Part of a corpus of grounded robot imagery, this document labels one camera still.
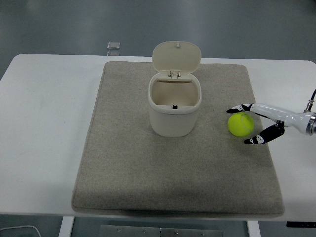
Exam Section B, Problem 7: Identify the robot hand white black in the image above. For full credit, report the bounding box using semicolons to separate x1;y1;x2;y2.
226;102;313;145

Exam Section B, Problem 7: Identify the yellow-green tennis ball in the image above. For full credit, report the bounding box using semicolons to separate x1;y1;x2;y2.
227;113;255;137

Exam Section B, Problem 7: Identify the cream plastic bin with lid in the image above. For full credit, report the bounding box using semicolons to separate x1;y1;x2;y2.
147;40;202;138

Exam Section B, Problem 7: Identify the black table control panel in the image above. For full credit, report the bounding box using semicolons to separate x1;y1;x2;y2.
286;221;316;228

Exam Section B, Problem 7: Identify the white table leg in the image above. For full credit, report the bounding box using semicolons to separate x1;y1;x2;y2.
58;216;75;237
246;219;260;237

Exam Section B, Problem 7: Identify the beige-grey fabric mat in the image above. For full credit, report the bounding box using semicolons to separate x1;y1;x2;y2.
71;61;285;218

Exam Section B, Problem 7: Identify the grey metal plate with screws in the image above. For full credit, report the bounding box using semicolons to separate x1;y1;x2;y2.
98;224;223;237

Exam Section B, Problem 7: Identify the white cable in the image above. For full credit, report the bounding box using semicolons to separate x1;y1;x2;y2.
0;225;41;237

